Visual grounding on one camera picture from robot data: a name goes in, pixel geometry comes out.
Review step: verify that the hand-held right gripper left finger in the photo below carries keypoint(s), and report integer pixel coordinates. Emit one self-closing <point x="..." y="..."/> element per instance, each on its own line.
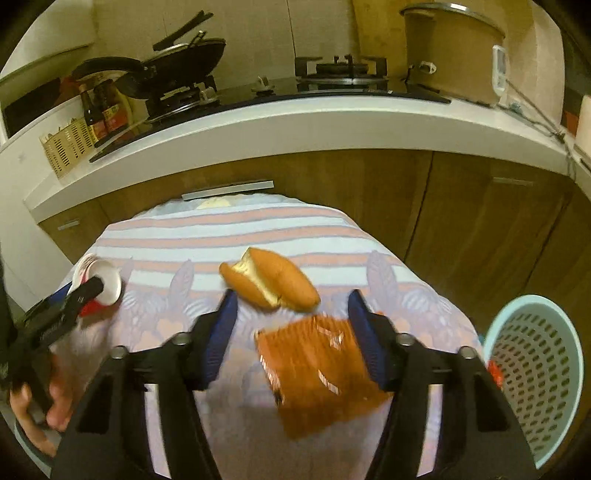
<point x="219" y="341"/>

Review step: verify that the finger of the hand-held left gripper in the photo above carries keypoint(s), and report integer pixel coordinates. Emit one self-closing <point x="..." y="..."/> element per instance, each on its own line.
<point x="85" y="293"/>
<point x="51" y="302"/>

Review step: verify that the black frying pan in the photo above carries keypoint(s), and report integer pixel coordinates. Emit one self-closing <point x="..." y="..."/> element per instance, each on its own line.
<point x="111" y="69"/>

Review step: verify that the light blue perforated plastic basket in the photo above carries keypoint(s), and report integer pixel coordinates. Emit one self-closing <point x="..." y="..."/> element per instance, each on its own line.
<point x="494" y="323"/>

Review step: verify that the pink floral blanket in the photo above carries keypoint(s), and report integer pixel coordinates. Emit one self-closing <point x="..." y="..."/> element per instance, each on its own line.
<point x="277" y="230"/>

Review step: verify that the bitten bread roll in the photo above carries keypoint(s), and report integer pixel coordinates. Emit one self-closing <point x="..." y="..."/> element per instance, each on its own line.
<point x="286" y="281"/>

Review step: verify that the dark sauce bottle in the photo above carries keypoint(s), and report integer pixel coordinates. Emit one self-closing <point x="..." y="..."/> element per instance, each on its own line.
<point x="94" y="120"/>
<point x="115" y="110"/>

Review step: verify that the wooden cutting board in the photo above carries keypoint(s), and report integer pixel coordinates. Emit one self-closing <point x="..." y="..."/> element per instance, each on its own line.
<point x="374" y="18"/>

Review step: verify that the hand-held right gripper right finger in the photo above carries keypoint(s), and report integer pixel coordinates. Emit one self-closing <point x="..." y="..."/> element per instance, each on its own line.
<point x="369" y="341"/>

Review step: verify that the black wok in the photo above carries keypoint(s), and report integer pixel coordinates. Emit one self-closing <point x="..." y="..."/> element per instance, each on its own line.
<point x="194" y="50"/>

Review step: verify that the red and white paper cup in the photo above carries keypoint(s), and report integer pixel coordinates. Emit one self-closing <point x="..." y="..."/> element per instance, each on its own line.
<point x="108" y="281"/>

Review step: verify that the black glass gas stove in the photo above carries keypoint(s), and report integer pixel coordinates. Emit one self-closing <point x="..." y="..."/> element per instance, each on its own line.
<point x="277" y="87"/>

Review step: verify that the person's left hand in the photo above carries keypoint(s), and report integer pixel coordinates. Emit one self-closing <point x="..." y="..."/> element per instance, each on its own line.
<point x="60" y="401"/>

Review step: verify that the brown rice cooker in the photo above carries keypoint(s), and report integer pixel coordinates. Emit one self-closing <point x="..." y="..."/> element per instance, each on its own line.
<point x="452" y="55"/>

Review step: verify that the yellow slotted basket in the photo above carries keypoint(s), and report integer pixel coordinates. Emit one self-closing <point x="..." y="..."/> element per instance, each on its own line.
<point x="69" y="147"/>

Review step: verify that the brown snack wrapper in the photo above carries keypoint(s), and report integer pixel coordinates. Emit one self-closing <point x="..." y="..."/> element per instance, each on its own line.
<point x="314" y="369"/>

